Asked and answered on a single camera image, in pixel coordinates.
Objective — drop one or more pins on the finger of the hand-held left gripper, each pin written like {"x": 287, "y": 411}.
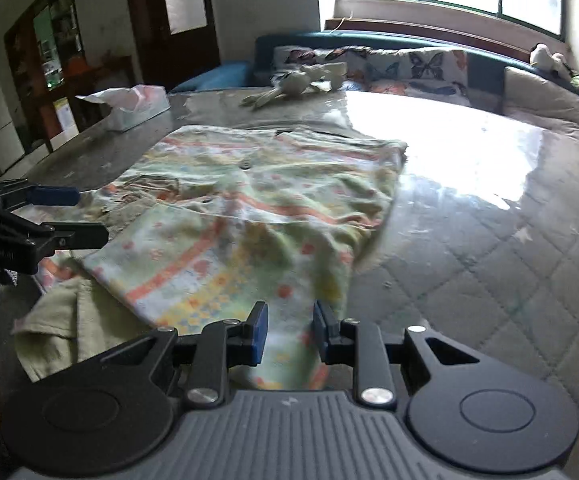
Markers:
{"x": 79, "y": 236}
{"x": 54, "y": 196}

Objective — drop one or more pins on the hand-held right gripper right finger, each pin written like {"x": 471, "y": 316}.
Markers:
{"x": 319, "y": 331}

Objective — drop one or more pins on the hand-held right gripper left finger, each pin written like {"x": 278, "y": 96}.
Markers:
{"x": 259, "y": 332}

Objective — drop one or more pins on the pastel patterned child's garment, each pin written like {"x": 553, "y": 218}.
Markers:
{"x": 219, "y": 220}

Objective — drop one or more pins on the yellow and white sign board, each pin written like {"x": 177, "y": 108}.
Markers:
{"x": 64, "y": 120}

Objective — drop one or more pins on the soft tissue pack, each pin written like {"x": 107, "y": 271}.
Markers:
{"x": 134, "y": 110}

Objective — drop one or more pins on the orange bag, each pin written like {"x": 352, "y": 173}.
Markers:
{"x": 76, "y": 67}

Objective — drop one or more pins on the dark wooden side table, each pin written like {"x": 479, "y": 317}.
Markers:
{"x": 99, "y": 72}

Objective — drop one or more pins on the dark wooden shelf cabinet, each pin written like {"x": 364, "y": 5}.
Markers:
{"x": 24, "y": 60}

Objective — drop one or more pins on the dark wooden door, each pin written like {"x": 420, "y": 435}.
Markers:
{"x": 144, "y": 35}

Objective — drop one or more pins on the white plush bunny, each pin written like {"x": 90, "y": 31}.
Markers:
{"x": 294, "y": 82}

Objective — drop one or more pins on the teal sofa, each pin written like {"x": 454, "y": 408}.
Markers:
{"x": 279, "y": 40}

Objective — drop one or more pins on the butterfly print pillow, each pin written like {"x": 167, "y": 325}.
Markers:
{"x": 429, "y": 67}
{"x": 289, "y": 55}

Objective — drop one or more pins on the grey cushion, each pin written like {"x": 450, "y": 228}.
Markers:
{"x": 539, "y": 95}

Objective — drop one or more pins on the panda plush toy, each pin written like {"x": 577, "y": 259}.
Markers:
{"x": 544, "y": 57}

